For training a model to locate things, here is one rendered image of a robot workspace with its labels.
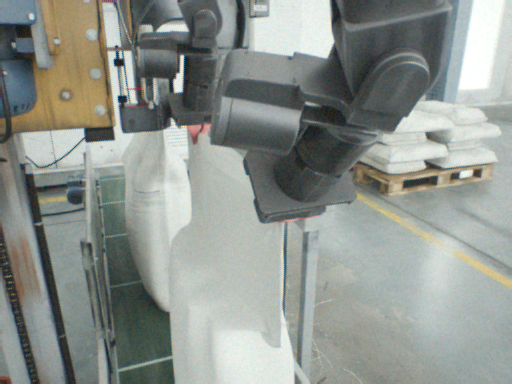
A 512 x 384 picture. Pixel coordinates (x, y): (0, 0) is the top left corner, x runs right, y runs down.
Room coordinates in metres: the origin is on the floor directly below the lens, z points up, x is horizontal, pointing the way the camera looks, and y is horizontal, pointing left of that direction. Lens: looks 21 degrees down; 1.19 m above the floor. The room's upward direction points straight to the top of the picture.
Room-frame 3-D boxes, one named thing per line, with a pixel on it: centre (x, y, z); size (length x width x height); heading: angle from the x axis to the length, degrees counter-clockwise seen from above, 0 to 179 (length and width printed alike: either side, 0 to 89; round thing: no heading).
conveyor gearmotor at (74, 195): (2.36, 1.06, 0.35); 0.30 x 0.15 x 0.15; 21
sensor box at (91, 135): (0.86, 0.32, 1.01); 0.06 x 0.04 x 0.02; 111
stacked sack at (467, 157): (3.66, -1.85, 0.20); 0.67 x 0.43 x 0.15; 111
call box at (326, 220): (0.90, -0.14, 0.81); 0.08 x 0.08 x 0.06; 21
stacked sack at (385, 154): (3.43, -1.28, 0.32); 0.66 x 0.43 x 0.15; 113
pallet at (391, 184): (3.73, -1.48, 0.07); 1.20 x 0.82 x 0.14; 113
